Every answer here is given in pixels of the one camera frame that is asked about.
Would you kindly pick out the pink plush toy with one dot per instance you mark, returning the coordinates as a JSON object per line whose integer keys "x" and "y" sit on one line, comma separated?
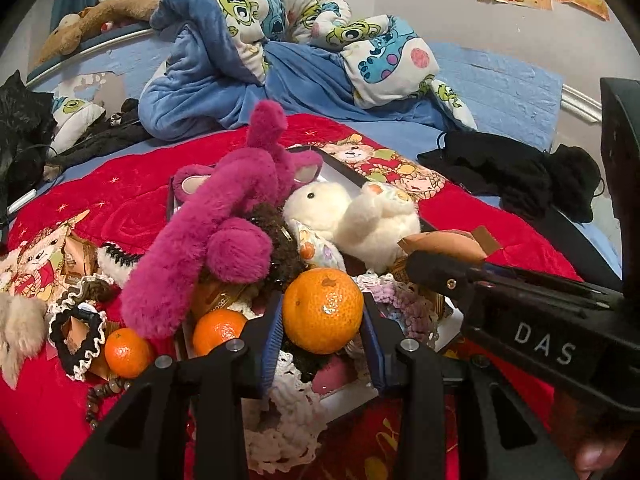
{"x": 240, "y": 180}

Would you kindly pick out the dark garment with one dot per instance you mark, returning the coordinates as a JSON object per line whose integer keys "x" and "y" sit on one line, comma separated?
{"x": 110, "y": 140}

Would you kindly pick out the large orange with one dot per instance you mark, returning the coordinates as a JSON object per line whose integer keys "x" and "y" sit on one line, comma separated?
{"x": 322, "y": 312}

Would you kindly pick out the red bear print blanket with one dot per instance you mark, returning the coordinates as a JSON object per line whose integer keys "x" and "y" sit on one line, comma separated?
{"x": 125, "y": 195}

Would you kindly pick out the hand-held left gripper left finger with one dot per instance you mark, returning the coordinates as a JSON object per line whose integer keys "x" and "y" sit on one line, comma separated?
{"x": 270, "y": 342}

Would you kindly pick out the beige fur toy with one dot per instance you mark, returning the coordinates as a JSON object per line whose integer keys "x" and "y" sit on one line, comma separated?
{"x": 20, "y": 330}

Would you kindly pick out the small orange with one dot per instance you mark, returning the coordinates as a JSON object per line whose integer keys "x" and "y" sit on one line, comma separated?
{"x": 127, "y": 355}

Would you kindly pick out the blue cartoon print blanket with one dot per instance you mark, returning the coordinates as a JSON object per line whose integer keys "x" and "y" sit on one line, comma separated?
{"x": 200, "y": 85}

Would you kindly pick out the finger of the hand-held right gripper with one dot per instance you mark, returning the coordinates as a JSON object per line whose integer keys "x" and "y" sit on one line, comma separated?
{"x": 435, "y": 272}

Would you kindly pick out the cartoon print pillow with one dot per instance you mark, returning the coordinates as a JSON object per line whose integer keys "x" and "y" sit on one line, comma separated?
{"x": 75, "y": 115}

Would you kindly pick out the white fluffy hair clip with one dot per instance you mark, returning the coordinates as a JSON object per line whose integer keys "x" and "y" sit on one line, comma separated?
{"x": 112, "y": 260}

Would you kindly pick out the black framed box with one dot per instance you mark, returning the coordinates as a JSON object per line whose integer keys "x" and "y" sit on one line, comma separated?
{"x": 340, "y": 175}

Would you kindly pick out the blue bed sheet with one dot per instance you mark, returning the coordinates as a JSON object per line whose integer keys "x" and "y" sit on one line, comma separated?
{"x": 500, "y": 90}

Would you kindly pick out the white plush rabbit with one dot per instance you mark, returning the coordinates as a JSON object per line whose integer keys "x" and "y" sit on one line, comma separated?
{"x": 350, "y": 220}

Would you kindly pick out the gold foil snack packet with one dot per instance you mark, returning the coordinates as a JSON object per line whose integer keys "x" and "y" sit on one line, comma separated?
{"x": 80, "y": 260}
{"x": 215, "y": 300}
{"x": 75, "y": 332}

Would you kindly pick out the black clothes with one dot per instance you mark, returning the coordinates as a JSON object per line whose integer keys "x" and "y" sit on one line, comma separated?
{"x": 500, "y": 170}

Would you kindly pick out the dark brown fluffy hair clip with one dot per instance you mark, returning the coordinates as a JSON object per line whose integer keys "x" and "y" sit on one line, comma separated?
{"x": 265, "y": 220}

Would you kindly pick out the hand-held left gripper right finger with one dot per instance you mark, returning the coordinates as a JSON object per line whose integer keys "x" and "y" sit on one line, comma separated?
{"x": 373, "y": 347}

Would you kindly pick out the brown plush dog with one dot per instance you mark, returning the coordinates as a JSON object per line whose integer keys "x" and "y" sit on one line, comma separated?
{"x": 115, "y": 12}

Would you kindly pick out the small brown lace-trimmed doll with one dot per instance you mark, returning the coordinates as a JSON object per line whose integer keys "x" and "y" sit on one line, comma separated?
{"x": 92, "y": 290}

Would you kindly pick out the white crochet piece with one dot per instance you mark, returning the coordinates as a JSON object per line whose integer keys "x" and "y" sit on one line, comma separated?
{"x": 285, "y": 430}

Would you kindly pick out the medium orange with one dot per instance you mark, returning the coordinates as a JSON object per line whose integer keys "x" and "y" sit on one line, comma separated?
{"x": 220, "y": 332}

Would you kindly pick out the brown snack packet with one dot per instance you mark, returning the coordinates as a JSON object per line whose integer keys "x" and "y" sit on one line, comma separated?
{"x": 440, "y": 244}

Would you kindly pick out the black lace scrunchie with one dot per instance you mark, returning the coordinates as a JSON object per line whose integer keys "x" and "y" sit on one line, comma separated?
{"x": 57, "y": 340}

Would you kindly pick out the black puffer jacket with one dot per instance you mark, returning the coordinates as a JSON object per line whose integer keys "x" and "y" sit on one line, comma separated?
{"x": 25, "y": 125}

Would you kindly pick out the purple crochet piece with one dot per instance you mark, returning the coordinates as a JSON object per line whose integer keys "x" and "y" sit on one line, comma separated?
{"x": 410, "y": 310}

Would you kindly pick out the person's right hand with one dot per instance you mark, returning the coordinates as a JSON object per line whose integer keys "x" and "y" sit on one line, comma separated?
{"x": 595, "y": 460}

